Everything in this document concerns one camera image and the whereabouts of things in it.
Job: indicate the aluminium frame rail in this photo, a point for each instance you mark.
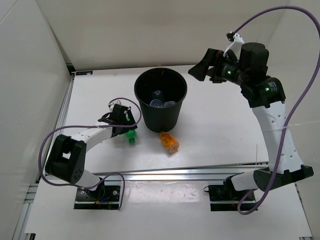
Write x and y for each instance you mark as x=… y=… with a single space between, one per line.
x=164 y=197

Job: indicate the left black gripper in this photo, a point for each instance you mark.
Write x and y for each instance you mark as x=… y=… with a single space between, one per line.
x=131 y=121

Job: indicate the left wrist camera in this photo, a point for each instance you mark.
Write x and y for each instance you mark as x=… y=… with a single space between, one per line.
x=112 y=104

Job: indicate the orange plastic bottle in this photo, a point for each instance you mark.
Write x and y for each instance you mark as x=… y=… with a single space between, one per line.
x=169 y=142

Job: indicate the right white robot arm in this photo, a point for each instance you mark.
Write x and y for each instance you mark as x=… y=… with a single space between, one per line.
x=266 y=98

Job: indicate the clear bottle red label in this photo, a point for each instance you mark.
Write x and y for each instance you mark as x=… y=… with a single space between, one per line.
x=169 y=104

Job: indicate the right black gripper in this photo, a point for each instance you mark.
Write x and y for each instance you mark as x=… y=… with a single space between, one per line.
x=211 y=57

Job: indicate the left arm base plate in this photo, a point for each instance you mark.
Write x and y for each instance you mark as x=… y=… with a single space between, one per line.
x=107 y=197

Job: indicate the black plastic bin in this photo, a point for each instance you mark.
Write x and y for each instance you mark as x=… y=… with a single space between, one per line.
x=174 y=88

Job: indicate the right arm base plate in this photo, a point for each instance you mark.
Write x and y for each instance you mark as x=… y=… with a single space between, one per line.
x=221 y=200

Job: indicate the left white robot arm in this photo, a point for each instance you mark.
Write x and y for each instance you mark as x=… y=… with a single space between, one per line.
x=66 y=160

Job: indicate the clear bottle blue label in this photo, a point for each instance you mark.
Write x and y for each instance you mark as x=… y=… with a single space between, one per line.
x=157 y=103

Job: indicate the green plastic bottle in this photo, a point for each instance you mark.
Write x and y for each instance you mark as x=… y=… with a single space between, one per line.
x=131 y=136

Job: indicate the clear plastic bottle white cap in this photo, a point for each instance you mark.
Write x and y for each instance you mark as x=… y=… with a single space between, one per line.
x=158 y=94

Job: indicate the white cable tie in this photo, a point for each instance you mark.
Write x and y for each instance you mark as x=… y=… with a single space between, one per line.
x=256 y=157

